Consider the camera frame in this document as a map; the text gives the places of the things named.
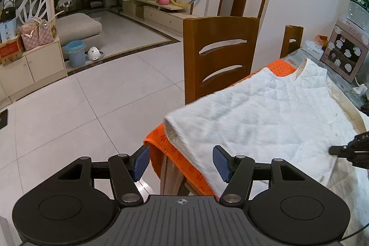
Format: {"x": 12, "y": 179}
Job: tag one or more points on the red cardboard box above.
{"x": 10, "y": 51}

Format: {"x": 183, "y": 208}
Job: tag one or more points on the orange paw-print towel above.
{"x": 184, "y": 161}

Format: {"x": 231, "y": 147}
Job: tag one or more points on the water dispenser with bottle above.
{"x": 346, "y": 55}

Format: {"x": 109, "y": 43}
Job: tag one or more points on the cream television cabinet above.
{"x": 161, "y": 18}

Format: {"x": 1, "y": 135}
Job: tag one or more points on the black handbag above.
{"x": 8, "y": 13}

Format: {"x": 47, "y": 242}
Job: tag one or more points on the white tissue box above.
{"x": 314, "y": 50}

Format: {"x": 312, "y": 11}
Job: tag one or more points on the pink handbag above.
{"x": 28, "y": 38}

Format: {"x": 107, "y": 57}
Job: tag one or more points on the white quilted vest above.
{"x": 259, "y": 119}

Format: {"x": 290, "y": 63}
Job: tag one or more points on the beige quilted cloth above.
{"x": 353, "y": 194}

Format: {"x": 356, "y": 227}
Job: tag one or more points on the white power adapter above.
{"x": 359, "y": 89}

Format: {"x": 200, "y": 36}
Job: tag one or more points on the checked handbag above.
{"x": 46, "y": 32}

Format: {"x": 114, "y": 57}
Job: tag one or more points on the small white appliance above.
{"x": 93, "y": 53}

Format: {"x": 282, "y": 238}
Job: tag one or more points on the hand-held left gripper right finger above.
{"x": 222, "y": 163}

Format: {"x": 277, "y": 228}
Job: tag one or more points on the wooden chair with slotted back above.
{"x": 220, "y": 32}

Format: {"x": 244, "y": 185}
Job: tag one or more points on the grey ottoman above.
{"x": 76, "y": 27}

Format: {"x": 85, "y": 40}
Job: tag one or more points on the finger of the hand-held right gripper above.
{"x": 338, "y": 150}
{"x": 365, "y": 108}

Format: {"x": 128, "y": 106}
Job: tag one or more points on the clear water jug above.
{"x": 359, "y": 8}

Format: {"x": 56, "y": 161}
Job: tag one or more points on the white sideboard cabinet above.
{"x": 34, "y": 70}

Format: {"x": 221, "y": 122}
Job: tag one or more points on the blue and white box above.
{"x": 8, "y": 29}

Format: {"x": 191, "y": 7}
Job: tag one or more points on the blue plastic bucket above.
{"x": 75, "y": 54}

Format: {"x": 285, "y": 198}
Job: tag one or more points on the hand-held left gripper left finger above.
{"x": 141, "y": 163}

